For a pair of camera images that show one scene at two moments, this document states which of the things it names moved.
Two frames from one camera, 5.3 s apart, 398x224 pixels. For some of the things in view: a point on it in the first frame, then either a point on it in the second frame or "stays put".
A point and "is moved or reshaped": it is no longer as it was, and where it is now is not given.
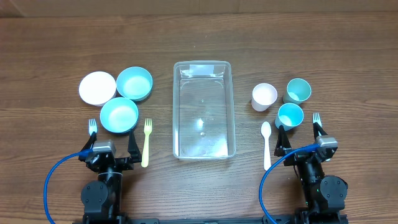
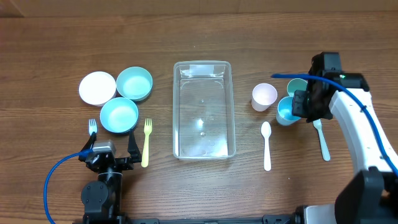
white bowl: (97, 88) stays put
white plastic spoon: (266, 129) stays put
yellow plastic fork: (148, 127) stays put
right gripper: (282, 145) → (297, 110)
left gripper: (127, 163) stays put
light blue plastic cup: (290, 115) is moved or reshaped
